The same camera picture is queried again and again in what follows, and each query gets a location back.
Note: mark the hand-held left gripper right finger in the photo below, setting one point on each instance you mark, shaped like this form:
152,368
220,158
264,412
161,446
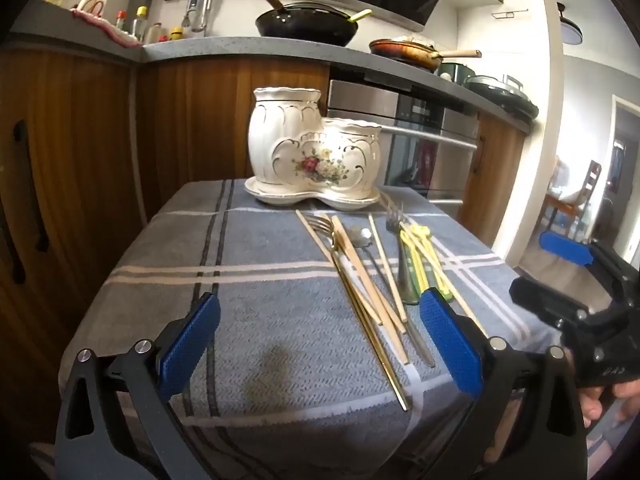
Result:
450,340

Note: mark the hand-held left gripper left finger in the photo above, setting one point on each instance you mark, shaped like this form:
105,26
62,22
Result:
192,345

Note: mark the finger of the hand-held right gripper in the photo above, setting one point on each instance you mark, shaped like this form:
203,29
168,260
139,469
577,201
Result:
542,297
565,249

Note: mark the silver fork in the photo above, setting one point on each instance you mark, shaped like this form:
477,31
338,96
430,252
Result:
402,260

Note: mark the white floral ceramic utensil holder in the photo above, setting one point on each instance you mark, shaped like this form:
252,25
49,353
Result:
285,140

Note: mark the person's right hand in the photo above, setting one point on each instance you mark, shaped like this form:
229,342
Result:
592,405

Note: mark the wooden chair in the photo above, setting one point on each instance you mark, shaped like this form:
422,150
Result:
587,185

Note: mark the gold fork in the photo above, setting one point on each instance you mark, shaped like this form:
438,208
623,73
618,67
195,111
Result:
380,355

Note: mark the grey plaid cloth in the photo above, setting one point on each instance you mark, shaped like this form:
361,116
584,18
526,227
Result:
270,310

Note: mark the wooden cabinet door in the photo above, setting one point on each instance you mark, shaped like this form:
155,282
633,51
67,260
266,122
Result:
495,180
200,120
75,170

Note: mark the silver spoon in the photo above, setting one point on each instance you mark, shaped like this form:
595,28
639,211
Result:
361,237

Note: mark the dark green lidded pan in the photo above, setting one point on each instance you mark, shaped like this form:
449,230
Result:
500,92

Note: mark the white ceramic drip tray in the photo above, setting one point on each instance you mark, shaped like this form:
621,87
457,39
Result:
272,195

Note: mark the stainless steel oven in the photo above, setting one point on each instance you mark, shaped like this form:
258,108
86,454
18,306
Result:
430,130

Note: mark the green pot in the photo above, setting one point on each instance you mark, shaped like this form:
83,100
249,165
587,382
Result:
457,72

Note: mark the round ceiling lamp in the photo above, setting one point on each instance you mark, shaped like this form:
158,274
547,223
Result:
570,27

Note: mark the yellow-green spatula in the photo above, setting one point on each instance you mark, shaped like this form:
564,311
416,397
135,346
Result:
361,14

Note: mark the yellow-lidded jar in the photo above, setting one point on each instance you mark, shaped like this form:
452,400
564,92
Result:
176,33

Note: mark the small glass jar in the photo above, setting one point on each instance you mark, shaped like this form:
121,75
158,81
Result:
155,32

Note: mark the pink cloth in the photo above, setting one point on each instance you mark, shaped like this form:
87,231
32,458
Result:
112,30

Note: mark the yellow-capped oil bottle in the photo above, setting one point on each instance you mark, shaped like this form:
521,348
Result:
140,22

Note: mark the red-capped sauce bottle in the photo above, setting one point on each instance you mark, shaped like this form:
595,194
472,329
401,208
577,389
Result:
121,22

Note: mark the hanging metal kitchen tool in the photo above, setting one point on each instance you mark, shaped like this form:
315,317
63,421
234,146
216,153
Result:
190,7
205,10

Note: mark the metal wall holder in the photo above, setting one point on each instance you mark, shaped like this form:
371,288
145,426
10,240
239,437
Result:
510,14

